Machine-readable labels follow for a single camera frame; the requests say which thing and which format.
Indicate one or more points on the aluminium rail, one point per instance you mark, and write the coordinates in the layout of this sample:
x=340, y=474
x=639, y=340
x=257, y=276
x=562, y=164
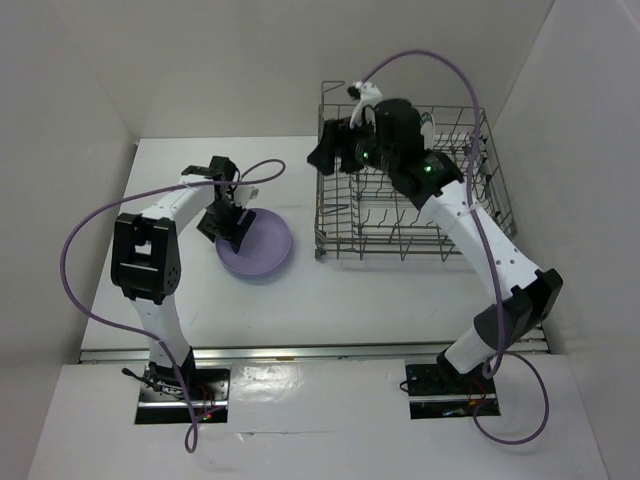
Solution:
x=277, y=354

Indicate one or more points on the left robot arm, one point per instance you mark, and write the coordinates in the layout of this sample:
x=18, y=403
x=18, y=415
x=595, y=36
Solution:
x=146, y=265

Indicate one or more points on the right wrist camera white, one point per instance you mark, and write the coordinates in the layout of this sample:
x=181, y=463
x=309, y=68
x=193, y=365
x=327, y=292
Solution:
x=366, y=94

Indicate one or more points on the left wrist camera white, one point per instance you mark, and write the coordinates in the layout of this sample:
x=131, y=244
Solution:
x=243, y=195

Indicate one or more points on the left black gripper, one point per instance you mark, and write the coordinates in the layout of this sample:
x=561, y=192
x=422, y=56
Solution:
x=207, y=226

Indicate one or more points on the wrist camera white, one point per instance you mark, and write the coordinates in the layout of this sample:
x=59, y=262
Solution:
x=243, y=195
x=366, y=94

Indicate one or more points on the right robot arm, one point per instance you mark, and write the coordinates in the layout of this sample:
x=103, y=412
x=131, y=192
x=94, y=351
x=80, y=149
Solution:
x=388, y=137

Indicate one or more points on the purple plate back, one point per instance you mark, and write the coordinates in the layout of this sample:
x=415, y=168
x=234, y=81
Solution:
x=264, y=250

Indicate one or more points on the grey wire dish rack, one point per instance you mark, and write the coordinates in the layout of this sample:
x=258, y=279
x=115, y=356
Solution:
x=360, y=214

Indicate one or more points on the white plate green rim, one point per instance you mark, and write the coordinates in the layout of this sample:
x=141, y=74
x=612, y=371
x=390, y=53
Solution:
x=428, y=131

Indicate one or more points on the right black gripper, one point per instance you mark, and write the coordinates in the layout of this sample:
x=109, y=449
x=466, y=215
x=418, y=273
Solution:
x=337, y=138

